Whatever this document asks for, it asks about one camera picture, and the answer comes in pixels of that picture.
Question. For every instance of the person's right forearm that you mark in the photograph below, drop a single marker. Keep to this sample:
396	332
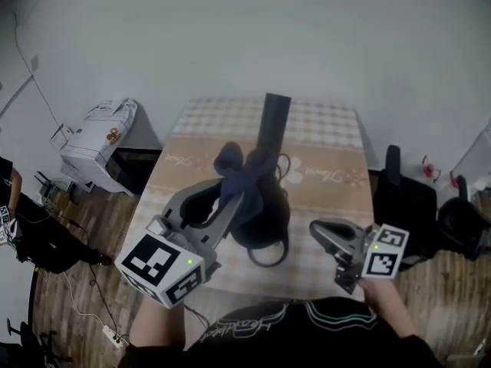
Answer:
387	309

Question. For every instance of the beige checked tablecloth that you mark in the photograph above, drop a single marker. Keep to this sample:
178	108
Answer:
307	190

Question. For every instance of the person's black printed shirt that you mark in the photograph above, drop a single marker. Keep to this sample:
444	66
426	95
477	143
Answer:
307	339

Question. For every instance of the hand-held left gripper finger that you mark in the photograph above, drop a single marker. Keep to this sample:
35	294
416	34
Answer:
227	217
183	199

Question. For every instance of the black office chair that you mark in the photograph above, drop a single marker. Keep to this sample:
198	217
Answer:
406	205

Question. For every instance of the red clamp tool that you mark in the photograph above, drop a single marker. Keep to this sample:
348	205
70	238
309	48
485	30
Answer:
430	169
454	179

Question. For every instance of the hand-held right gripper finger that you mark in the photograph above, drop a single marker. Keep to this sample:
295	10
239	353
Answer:
333	240
347	225

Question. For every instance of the white cardboard box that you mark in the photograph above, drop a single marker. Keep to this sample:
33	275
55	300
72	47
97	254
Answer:
97	144

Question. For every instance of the black chair base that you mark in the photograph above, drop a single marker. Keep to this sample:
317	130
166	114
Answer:
27	345

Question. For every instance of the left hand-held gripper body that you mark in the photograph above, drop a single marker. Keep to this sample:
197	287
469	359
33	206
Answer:
161	263

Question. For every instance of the dark blue cloth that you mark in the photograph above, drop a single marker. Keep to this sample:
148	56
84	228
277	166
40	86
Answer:
245	175

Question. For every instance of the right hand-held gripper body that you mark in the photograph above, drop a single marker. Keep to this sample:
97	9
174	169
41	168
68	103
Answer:
377	257

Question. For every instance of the white power strip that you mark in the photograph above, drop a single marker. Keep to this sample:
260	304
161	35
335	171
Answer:
114	336

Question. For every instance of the black padded seat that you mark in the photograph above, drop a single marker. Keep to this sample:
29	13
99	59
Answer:
462	224

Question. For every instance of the person's left forearm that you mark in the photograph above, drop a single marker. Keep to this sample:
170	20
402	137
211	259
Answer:
159	326

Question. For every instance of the black router with antennas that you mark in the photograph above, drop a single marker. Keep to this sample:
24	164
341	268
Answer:
47	188

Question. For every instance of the white wall socket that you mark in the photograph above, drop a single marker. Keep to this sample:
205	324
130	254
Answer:
35	63

